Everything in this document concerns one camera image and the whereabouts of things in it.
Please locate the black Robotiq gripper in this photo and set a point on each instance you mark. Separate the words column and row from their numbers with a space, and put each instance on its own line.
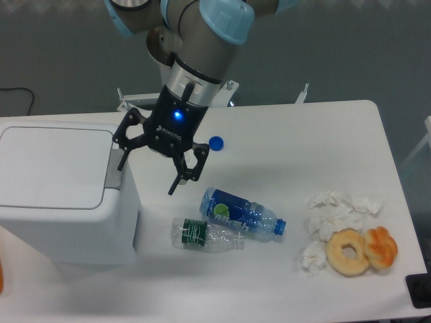
column 175, row 128

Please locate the white push-lid trash can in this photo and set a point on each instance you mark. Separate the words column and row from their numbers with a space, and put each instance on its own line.
column 65, row 193

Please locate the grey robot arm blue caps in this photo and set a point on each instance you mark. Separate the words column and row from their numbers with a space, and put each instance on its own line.
column 197, row 41

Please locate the blue bottle cap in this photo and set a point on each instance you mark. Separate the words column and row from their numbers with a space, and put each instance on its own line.
column 216, row 143

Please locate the green label clear bottle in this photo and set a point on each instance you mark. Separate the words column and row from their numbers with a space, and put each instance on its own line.
column 198, row 235

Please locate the blue label plastic bottle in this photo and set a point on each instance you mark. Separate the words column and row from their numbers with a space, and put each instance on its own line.
column 236, row 213

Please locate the crumpled white tissue upper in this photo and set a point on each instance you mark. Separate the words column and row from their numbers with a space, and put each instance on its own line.
column 330, row 197

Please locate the crumpled white tissue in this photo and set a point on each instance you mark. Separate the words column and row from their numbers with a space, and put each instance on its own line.
column 330, row 197
column 370, row 205
column 314, row 258
column 326, row 221

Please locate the crumpled white tissue middle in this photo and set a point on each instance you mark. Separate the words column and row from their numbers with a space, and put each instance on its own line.
column 326, row 221

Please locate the crumpled white tissue lower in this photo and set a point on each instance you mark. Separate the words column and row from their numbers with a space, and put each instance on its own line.
column 314, row 258

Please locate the crumpled white tissue right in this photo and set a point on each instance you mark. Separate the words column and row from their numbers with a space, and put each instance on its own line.
column 370, row 205

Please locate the orange object at edge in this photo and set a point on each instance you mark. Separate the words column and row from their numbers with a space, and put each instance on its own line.
column 2, row 278

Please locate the orange glazed twisted bread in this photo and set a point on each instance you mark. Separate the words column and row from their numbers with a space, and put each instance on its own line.
column 380, row 247

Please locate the black device at edge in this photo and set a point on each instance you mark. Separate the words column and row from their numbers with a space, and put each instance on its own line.
column 418, row 286

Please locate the white metal base frame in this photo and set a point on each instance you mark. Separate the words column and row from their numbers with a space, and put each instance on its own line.
column 223, row 98

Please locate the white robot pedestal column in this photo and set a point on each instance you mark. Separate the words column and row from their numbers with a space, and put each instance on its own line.
column 165, row 71

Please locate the plain ring donut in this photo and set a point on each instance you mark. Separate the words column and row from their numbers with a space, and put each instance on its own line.
column 345, row 253

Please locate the white frame at right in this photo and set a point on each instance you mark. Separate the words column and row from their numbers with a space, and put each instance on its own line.
column 421, row 148

